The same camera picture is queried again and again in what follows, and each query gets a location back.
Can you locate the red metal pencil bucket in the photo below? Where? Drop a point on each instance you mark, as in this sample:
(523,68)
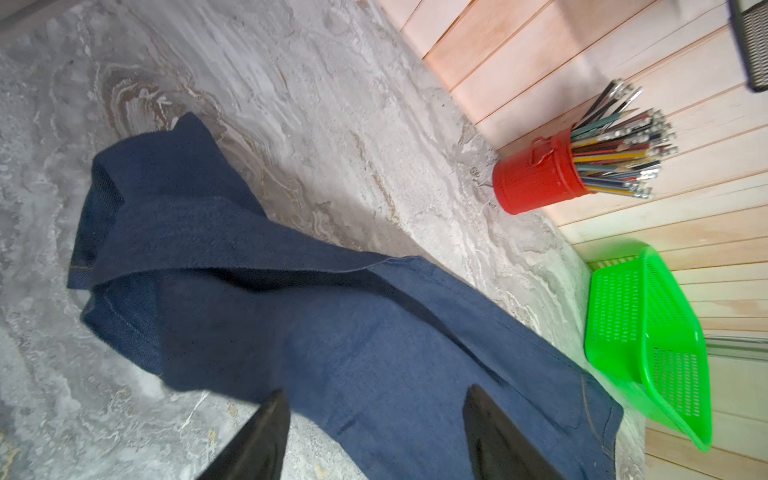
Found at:
(540,175)

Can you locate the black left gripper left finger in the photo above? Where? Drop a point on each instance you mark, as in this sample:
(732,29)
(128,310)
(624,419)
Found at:
(257,451)

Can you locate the green plastic basket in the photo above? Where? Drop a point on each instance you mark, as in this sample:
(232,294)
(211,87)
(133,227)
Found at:
(644,336)

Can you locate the dark blue denim trousers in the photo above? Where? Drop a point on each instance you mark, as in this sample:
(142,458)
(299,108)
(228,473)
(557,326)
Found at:
(191,281)

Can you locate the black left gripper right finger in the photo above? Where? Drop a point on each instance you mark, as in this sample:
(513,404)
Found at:
(497,448)

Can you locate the black wire mesh basket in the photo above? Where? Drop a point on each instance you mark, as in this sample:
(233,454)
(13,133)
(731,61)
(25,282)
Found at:
(748,21)

